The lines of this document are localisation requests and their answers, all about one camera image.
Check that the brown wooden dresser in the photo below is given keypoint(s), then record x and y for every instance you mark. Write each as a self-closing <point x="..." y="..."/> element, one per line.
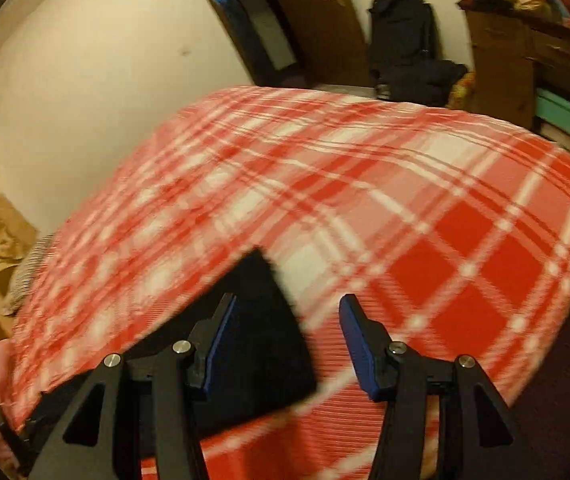
<point x="517" y="58"/>

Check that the black bag on chair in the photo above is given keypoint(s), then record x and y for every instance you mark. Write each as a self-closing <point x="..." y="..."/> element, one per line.
<point x="405" y="54"/>

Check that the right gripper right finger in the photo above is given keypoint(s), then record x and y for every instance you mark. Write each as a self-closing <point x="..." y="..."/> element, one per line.
<point x="477" y="435"/>

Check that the red plaid bed sheet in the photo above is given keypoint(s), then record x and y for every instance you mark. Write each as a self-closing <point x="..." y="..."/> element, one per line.
<point x="452" y="229"/>

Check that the black pants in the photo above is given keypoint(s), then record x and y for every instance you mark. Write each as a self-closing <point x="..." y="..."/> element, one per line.
<point x="263" y="364"/>

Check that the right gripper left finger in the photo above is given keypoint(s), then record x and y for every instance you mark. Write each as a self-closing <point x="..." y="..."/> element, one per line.
<point x="98" y="436"/>

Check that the striped grey pillow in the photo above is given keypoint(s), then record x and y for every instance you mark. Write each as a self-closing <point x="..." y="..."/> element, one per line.
<point x="25" y="274"/>

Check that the brown wooden door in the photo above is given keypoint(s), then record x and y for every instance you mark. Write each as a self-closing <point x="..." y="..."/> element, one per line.
<point x="331" y="39"/>

